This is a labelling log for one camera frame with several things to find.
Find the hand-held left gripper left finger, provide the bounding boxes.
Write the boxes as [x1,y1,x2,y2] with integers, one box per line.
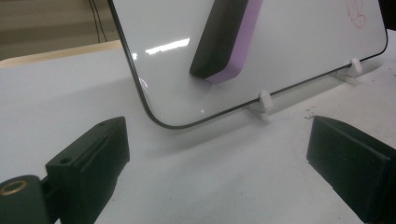
[45,116,131,224]

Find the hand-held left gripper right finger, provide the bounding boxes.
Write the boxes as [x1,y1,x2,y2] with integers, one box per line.
[305,115,396,224]

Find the white whiteboard with black rim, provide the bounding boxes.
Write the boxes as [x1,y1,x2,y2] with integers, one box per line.
[106,0,389,131]

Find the black and purple whiteboard eraser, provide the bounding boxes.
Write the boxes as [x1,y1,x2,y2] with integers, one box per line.
[189,0,264,85]

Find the white plastic whiteboard stand clip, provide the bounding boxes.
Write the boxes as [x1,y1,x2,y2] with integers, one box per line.
[247,90,276,122]
[331,57,364,86]

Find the thin black hanging cable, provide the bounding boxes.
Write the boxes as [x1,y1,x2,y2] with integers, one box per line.
[88,0,102,43]
[92,0,108,43]

